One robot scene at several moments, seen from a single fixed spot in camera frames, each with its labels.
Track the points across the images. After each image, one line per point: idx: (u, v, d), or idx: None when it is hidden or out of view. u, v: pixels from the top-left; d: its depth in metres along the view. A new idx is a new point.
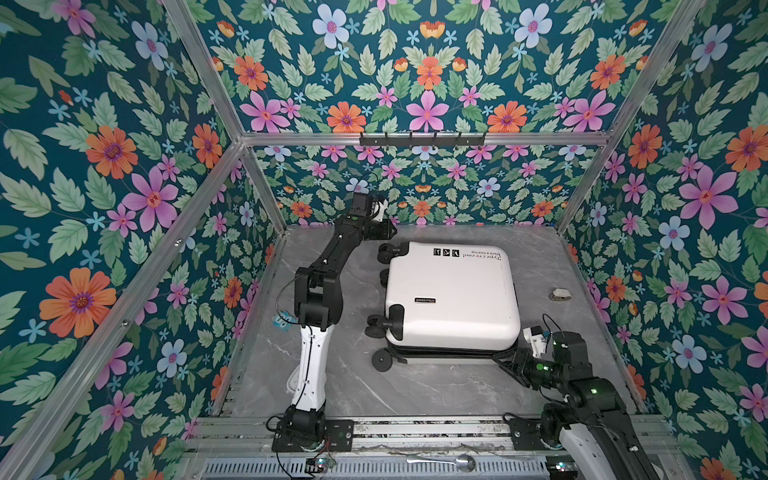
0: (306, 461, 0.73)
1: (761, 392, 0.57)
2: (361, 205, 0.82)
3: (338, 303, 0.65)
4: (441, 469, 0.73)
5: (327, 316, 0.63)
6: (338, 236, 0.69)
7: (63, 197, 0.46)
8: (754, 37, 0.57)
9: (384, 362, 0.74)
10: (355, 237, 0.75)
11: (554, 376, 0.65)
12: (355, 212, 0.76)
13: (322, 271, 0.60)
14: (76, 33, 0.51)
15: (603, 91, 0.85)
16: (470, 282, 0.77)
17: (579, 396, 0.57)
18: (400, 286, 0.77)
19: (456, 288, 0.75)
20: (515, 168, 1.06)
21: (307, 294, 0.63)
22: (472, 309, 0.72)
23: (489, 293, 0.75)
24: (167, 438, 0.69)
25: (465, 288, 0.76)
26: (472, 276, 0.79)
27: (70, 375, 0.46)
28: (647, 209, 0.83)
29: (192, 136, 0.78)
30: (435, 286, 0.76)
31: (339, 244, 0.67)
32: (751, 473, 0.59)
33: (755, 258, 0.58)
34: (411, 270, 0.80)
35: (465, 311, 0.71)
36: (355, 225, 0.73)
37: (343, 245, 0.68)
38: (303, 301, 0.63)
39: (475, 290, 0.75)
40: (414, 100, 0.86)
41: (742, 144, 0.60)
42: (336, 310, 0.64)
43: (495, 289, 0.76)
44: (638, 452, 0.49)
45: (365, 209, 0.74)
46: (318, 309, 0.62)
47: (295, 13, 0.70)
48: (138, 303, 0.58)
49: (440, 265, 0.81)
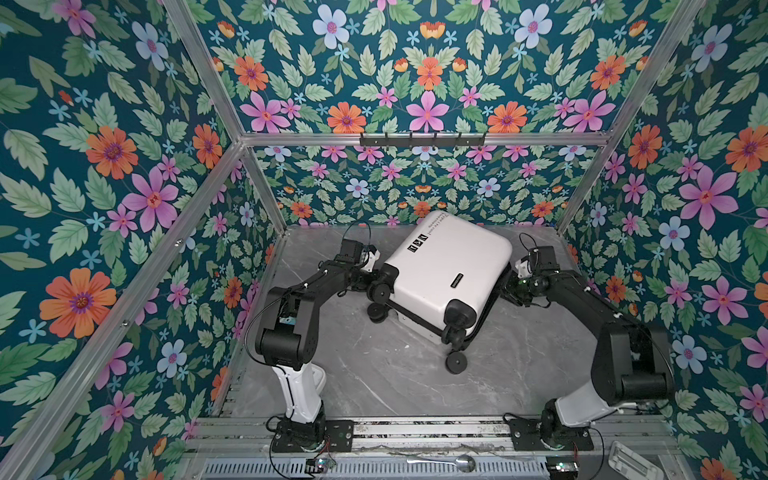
0: (306, 461, 0.73)
1: (762, 392, 0.57)
2: (350, 250, 0.78)
3: (311, 337, 0.53)
4: (441, 469, 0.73)
5: (297, 354, 0.49)
6: (322, 271, 0.62)
7: (63, 197, 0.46)
8: (754, 37, 0.57)
9: (461, 362, 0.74)
10: (339, 280, 0.68)
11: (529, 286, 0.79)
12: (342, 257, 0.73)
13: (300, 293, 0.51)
14: (77, 33, 0.51)
15: (603, 91, 0.85)
16: (455, 247, 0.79)
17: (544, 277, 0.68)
18: (428, 295, 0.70)
19: (456, 258, 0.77)
20: (515, 168, 1.06)
21: (276, 322, 0.52)
22: (483, 258, 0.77)
23: (473, 237, 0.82)
24: (167, 438, 0.69)
25: (458, 254, 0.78)
26: (450, 238, 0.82)
27: (70, 376, 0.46)
28: (647, 209, 0.83)
29: (192, 136, 0.78)
30: (442, 270, 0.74)
31: (322, 278, 0.60)
32: (751, 474, 0.59)
33: (755, 258, 0.58)
34: (412, 276, 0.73)
35: (479, 262, 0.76)
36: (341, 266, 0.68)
37: (328, 278, 0.62)
38: (269, 332, 0.50)
39: (464, 248, 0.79)
40: (414, 100, 0.86)
41: (742, 144, 0.60)
42: (309, 349, 0.53)
43: (471, 232, 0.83)
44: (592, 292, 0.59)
45: (354, 255, 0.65)
46: (284, 344, 0.49)
47: (295, 13, 0.70)
48: (137, 303, 0.58)
49: (428, 253, 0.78)
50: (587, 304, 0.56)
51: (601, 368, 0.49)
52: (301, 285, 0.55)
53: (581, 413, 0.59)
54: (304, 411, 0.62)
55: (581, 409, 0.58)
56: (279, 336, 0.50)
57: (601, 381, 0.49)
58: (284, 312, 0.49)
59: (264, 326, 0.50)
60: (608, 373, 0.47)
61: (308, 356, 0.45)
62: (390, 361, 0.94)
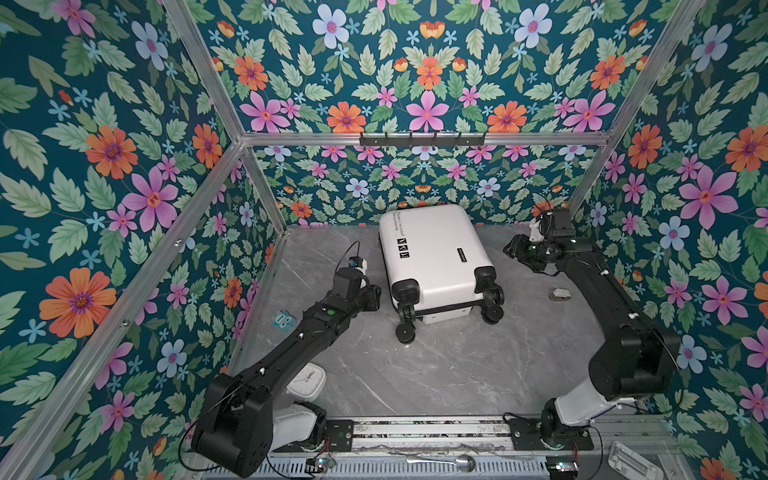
0: (306, 461, 0.73)
1: (762, 392, 0.57)
2: (343, 290, 0.62)
3: (258, 441, 0.42)
4: (440, 469, 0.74)
5: (236, 464, 0.39)
6: (297, 336, 0.52)
7: (62, 197, 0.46)
8: (755, 37, 0.57)
9: (499, 313, 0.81)
10: (328, 336, 0.58)
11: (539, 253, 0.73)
12: (333, 300, 0.64)
13: (250, 388, 0.42)
14: (76, 33, 0.51)
15: (603, 91, 0.85)
16: (434, 233, 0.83)
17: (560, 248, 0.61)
18: (453, 278, 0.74)
19: (442, 240, 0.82)
20: (515, 168, 1.06)
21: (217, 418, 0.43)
22: (457, 228, 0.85)
23: (433, 216, 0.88)
24: (167, 438, 0.69)
25: (441, 238, 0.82)
26: (423, 226, 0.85)
27: (70, 375, 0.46)
28: (647, 209, 0.83)
29: (192, 136, 0.78)
30: (442, 254, 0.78)
31: (290, 351, 0.49)
32: (751, 473, 0.59)
33: (755, 258, 0.58)
34: (422, 275, 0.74)
35: (457, 232, 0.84)
36: (325, 322, 0.57)
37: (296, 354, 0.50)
38: (207, 429, 0.42)
39: (440, 230, 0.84)
40: (414, 100, 0.86)
41: (742, 144, 0.60)
42: (254, 456, 0.43)
43: (427, 215, 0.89)
44: (608, 275, 0.54)
45: (348, 294, 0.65)
46: (223, 450, 0.40)
47: (295, 13, 0.70)
48: (137, 303, 0.58)
49: (419, 249, 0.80)
50: (602, 292, 0.52)
51: (601, 364, 0.49)
52: (257, 371, 0.44)
53: (578, 410, 0.59)
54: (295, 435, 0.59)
55: (577, 405, 0.60)
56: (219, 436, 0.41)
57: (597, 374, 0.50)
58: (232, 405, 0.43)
59: (201, 424, 0.40)
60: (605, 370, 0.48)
61: (248, 465, 0.42)
62: (390, 361, 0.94)
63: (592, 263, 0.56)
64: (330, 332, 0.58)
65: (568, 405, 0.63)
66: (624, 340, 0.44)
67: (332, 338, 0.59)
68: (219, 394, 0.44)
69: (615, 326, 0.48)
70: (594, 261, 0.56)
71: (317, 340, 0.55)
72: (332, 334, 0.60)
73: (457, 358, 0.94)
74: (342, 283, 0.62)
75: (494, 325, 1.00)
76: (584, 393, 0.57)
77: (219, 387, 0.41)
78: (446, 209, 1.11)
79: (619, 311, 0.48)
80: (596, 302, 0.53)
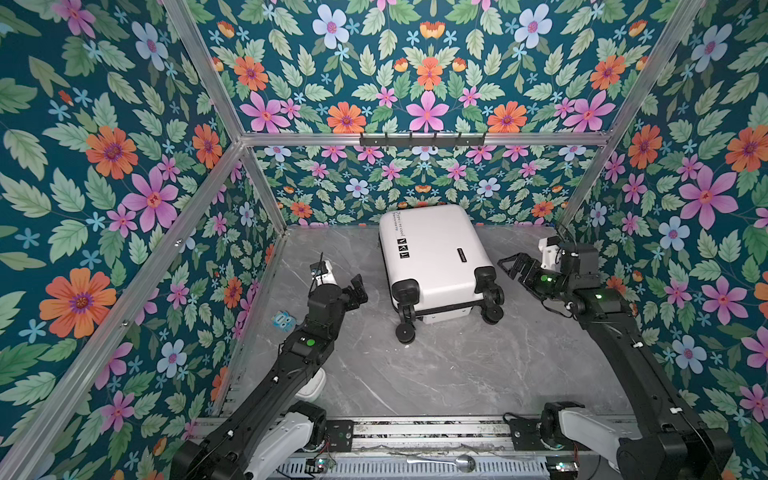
0: (306, 461, 0.73)
1: (762, 392, 0.57)
2: (323, 317, 0.58)
3: None
4: (440, 469, 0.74)
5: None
6: (269, 382, 0.48)
7: (63, 197, 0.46)
8: (754, 37, 0.57)
9: (499, 312, 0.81)
10: (308, 373, 0.55)
11: (557, 285, 0.63)
12: (311, 331, 0.59)
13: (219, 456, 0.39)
14: (77, 33, 0.51)
15: (603, 91, 0.85)
16: (433, 234, 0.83)
17: (583, 303, 0.53)
18: (454, 279, 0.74)
19: (442, 240, 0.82)
20: (515, 168, 1.06)
21: None
22: (456, 229, 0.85)
23: (433, 216, 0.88)
24: (167, 438, 0.69)
25: (441, 239, 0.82)
26: (423, 227, 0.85)
27: (70, 375, 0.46)
28: (647, 209, 0.83)
29: (192, 136, 0.78)
30: (442, 253, 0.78)
31: (263, 400, 0.46)
32: (751, 474, 0.59)
33: (755, 258, 0.58)
34: (422, 275, 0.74)
35: (458, 232, 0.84)
36: (302, 360, 0.52)
37: (269, 403, 0.46)
38: None
39: (439, 232, 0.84)
40: (414, 100, 0.86)
41: (742, 144, 0.60)
42: None
43: (426, 216, 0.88)
44: (641, 348, 0.47)
45: (327, 318, 0.60)
46: None
47: (295, 13, 0.70)
48: (137, 303, 0.58)
49: (420, 250, 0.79)
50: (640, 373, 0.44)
51: (635, 457, 0.43)
52: (225, 434, 0.41)
53: (582, 437, 0.59)
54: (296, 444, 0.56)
55: (586, 440, 0.57)
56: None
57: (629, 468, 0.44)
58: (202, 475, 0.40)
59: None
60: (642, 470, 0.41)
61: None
62: (390, 361, 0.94)
63: (623, 330, 0.49)
64: (310, 367, 0.55)
65: (573, 427, 0.61)
66: (667, 444, 0.38)
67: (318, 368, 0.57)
68: (185, 465, 0.41)
69: (656, 423, 0.41)
70: (625, 327, 0.49)
71: (294, 380, 0.51)
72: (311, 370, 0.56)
73: (457, 358, 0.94)
74: (319, 308, 0.55)
75: (494, 325, 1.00)
76: (599, 436, 0.53)
77: (184, 455, 0.39)
78: (446, 209, 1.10)
79: (658, 400, 0.42)
80: (628, 380, 0.46)
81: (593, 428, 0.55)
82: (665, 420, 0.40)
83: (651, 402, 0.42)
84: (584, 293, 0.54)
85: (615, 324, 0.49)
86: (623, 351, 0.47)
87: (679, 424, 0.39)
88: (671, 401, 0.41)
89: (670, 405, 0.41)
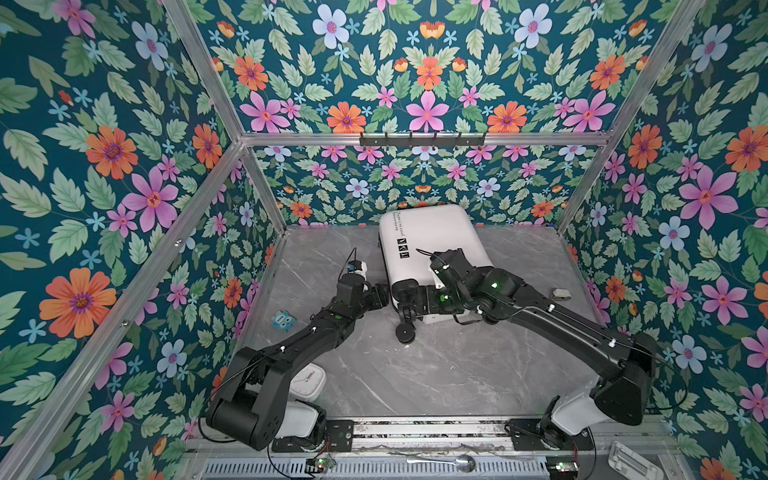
0: (306, 461, 0.73)
1: (761, 392, 0.57)
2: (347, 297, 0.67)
3: (272, 415, 0.44)
4: (440, 469, 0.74)
5: (251, 435, 0.40)
6: (310, 328, 0.56)
7: (63, 197, 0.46)
8: (754, 37, 0.57)
9: None
10: (334, 338, 0.62)
11: (456, 297, 0.61)
12: (338, 307, 0.69)
13: (270, 361, 0.44)
14: (76, 33, 0.51)
15: (603, 91, 0.85)
16: (434, 233, 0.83)
17: (489, 300, 0.52)
18: None
19: (443, 241, 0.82)
20: (515, 168, 1.06)
21: (235, 393, 0.45)
22: (457, 228, 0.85)
23: (434, 215, 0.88)
24: (167, 438, 0.69)
25: (441, 239, 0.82)
26: (423, 226, 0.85)
27: (70, 375, 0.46)
28: (647, 209, 0.83)
29: (192, 136, 0.78)
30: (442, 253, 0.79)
31: (308, 337, 0.54)
32: (751, 473, 0.59)
33: (755, 258, 0.58)
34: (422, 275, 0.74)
35: (458, 232, 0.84)
36: (333, 324, 0.60)
37: (312, 340, 0.54)
38: (225, 402, 0.43)
39: (439, 230, 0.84)
40: (414, 100, 0.86)
41: (742, 144, 0.60)
42: (267, 431, 0.44)
43: (427, 214, 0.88)
44: (558, 308, 0.48)
45: (351, 300, 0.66)
46: (241, 421, 0.41)
47: (295, 13, 0.70)
48: (138, 303, 0.58)
49: (419, 249, 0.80)
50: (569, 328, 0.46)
51: (612, 399, 0.45)
52: (278, 349, 0.48)
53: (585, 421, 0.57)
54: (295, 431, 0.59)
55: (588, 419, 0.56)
56: (235, 413, 0.42)
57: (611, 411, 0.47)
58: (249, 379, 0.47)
59: (221, 395, 0.43)
60: (626, 408, 0.44)
61: (263, 439, 0.44)
62: (390, 361, 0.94)
63: (534, 303, 0.49)
64: (338, 332, 0.63)
65: (569, 419, 0.61)
66: (632, 378, 0.40)
67: (339, 343, 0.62)
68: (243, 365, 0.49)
69: (609, 363, 0.43)
70: (533, 299, 0.50)
71: (326, 338, 0.59)
72: (337, 338, 0.64)
73: (457, 358, 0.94)
74: (345, 290, 0.66)
75: (494, 325, 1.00)
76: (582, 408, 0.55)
77: (241, 359, 0.44)
78: (447, 208, 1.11)
79: (599, 344, 0.44)
80: (567, 342, 0.47)
81: (576, 408, 0.57)
82: (615, 357, 0.43)
83: (596, 350, 0.44)
84: (482, 291, 0.53)
85: (524, 302, 0.50)
86: (548, 321, 0.48)
87: (623, 354, 0.43)
88: (605, 338, 0.45)
89: (606, 342, 0.44)
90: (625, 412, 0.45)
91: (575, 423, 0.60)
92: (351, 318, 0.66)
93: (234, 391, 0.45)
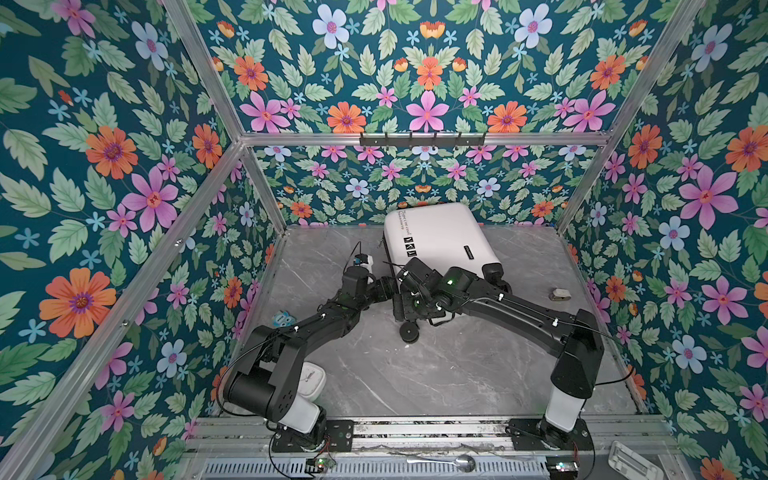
0: (306, 461, 0.73)
1: (762, 392, 0.57)
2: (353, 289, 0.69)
3: (287, 389, 0.46)
4: (441, 469, 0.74)
5: (267, 407, 0.42)
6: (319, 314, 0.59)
7: (63, 197, 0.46)
8: (754, 37, 0.57)
9: None
10: (342, 327, 0.65)
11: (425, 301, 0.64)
12: (345, 299, 0.71)
13: (285, 339, 0.46)
14: (76, 33, 0.51)
15: (603, 91, 0.85)
16: (440, 231, 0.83)
17: (447, 297, 0.55)
18: None
19: (449, 239, 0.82)
20: (515, 168, 1.06)
21: (252, 367, 0.47)
22: (462, 226, 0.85)
23: (438, 214, 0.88)
24: (167, 438, 0.69)
25: (447, 237, 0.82)
26: (429, 226, 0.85)
27: (70, 375, 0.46)
28: (647, 209, 0.83)
29: (192, 136, 0.78)
30: (449, 253, 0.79)
31: (319, 321, 0.56)
32: (751, 473, 0.59)
33: (755, 258, 0.58)
34: None
35: (464, 231, 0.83)
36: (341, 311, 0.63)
37: (323, 324, 0.57)
38: (242, 375, 0.45)
39: (444, 229, 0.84)
40: (414, 100, 0.86)
41: (742, 144, 0.60)
42: (282, 404, 0.46)
43: (431, 214, 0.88)
44: (506, 296, 0.53)
45: (357, 292, 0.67)
46: (257, 393, 0.43)
47: (295, 13, 0.70)
48: (138, 303, 0.58)
49: (427, 249, 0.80)
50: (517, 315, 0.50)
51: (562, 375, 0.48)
52: (291, 328, 0.50)
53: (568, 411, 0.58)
54: (295, 425, 0.59)
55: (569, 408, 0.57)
56: (250, 386, 0.44)
57: (566, 388, 0.50)
58: (265, 356, 0.49)
59: (238, 369, 0.45)
60: (577, 378, 0.46)
61: (278, 412, 0.46)
62: (390, 361, 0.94)
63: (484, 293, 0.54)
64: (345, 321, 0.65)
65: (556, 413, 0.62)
66: (576, 353, 0.44)
67: (345, 332, 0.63)
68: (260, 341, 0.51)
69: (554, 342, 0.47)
70: (484, 290, 0.54)
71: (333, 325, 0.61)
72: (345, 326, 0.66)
73: (457, 358, 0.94)
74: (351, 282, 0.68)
75: (495, 325, 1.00)
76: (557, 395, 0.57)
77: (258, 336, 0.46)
78: (448, 207, 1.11)
79: (544, 325, 0.48)
80: (519, 328, 0.51)
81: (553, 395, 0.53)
82: (558, 335, 0.46)
83: (542, 332, 0.48)
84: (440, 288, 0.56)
85: (477, 294, 0.54)
86: (500, 309, 0.51)
87: (567, 331, 0.47)
88: (549, 318, 0.48)
89: (550, 321, 0.48)
90: (575, 386, 0.48)
91: (565, 416, 0.60)
92: (358, 307, 0.69)
93: (252, 365, 0.48)
